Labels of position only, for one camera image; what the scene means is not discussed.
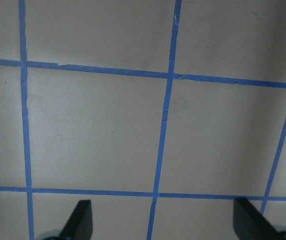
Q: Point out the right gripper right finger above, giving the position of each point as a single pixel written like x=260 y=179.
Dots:
x=249 y=224

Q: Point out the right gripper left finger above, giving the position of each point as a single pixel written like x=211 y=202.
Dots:
x=80 y=223

